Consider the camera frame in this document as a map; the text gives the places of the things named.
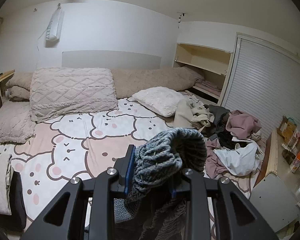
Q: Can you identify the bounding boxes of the blue denim pants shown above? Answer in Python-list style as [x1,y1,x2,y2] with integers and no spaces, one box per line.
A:
[114,128,207,239]

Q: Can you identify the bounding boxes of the folded black cloth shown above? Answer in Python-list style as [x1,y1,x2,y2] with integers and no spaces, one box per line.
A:
[7,172,27,232]

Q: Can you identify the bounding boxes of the white garment in pile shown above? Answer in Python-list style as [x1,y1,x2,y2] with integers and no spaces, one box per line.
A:
[213,143,260,176]

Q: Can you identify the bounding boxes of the black garment in pile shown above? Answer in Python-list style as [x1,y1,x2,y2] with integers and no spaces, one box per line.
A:
[206,105,243,150]

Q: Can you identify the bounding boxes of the bear print bed sheet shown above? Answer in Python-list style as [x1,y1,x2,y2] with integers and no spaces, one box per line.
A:
[0,92,265,230]

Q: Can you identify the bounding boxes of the beige garment in pile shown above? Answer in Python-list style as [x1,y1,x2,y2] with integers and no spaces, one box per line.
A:
[173,99,215,132]

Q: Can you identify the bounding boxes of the mauve pink garment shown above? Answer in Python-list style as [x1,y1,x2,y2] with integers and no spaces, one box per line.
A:
[225,110,261,140]

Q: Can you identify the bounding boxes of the folded beige cloth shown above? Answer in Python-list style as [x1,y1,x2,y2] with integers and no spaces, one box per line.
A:
[0,154,14,216]

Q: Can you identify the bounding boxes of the small white fluffy pillow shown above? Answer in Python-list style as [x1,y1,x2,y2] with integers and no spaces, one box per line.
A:
[132,87,186,118]

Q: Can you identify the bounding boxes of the orange can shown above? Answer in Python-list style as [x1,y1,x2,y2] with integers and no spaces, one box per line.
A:
[290,151,300,173]

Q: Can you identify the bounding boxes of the beige quilted pillow left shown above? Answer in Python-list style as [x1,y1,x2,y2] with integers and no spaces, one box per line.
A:
[0,101,36,144]

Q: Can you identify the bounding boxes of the long tan bolster blanket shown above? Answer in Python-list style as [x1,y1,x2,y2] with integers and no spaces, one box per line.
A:
[111,67,204,99]

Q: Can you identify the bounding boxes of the large beige quilted pillow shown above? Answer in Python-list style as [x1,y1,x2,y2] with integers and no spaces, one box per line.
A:
[30,67,118,123]

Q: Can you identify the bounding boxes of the white slatted closet door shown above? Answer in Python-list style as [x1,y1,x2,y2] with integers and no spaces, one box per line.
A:
[221,34,300,137]

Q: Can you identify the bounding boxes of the tan stacked pillows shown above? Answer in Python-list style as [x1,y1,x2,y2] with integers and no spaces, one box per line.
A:
[6,73,33,102]

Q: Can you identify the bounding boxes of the wooden headboard shelf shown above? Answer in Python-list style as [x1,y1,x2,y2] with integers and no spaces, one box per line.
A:
[0,69,15,98]

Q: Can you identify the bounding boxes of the white hanging plastic bag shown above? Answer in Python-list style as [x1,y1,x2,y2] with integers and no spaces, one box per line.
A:
[45,3,64,48]

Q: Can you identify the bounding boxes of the cream wall shelf unit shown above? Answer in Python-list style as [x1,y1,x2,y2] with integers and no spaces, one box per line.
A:
[174,43,232,105]

